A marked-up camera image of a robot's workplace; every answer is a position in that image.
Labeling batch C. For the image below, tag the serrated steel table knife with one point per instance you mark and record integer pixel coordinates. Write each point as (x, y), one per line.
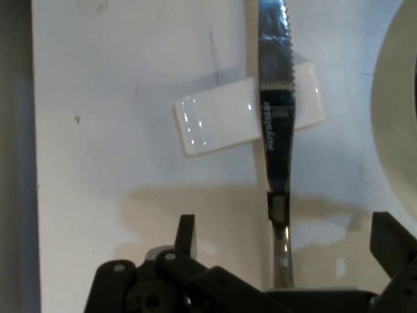
(277, 130)

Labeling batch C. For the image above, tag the white ceramic cutlery rest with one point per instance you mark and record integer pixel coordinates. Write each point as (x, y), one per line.
(218, 120)

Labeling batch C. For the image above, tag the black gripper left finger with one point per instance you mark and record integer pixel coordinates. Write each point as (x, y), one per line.
(169, 287)

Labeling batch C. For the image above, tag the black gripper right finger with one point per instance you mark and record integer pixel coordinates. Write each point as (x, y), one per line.
(397, 247)

